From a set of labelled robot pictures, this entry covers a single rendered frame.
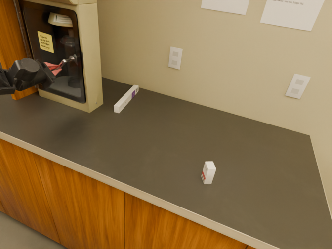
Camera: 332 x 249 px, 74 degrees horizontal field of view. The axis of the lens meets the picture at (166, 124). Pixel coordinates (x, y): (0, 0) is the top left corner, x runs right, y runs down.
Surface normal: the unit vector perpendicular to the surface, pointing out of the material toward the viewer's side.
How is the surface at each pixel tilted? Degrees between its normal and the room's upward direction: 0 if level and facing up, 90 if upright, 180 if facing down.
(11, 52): 90
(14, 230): 0
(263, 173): 0
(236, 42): 90
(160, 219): 90
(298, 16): 90
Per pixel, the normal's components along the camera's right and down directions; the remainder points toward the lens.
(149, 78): -0.38, 0.48
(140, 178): 0.11, -0.82
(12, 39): 0.92, 0.29
